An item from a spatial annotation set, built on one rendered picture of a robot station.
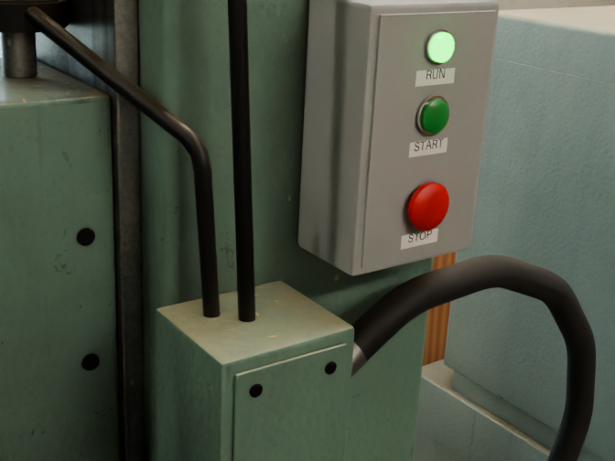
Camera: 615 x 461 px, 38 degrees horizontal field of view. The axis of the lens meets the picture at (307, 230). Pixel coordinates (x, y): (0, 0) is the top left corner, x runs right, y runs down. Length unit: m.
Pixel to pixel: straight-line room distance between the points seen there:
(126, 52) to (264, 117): 0.09
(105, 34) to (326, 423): 0.26
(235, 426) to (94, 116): 0.19
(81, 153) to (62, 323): 0.11
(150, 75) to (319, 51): 0.10
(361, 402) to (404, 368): 0.04
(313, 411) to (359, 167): 0.14
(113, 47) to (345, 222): 0.17
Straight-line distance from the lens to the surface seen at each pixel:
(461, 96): 0.55
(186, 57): 0.51
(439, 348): 2.41
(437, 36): 0.52
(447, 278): 0.62
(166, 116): 0.50
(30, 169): 0.53
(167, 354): 0.54
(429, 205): 0.54
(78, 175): 0.54
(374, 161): 0.52
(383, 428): 0.71
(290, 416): 0.52
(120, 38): 0.53
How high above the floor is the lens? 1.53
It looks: 20 degrees down
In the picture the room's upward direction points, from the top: 3 degrees clockwise
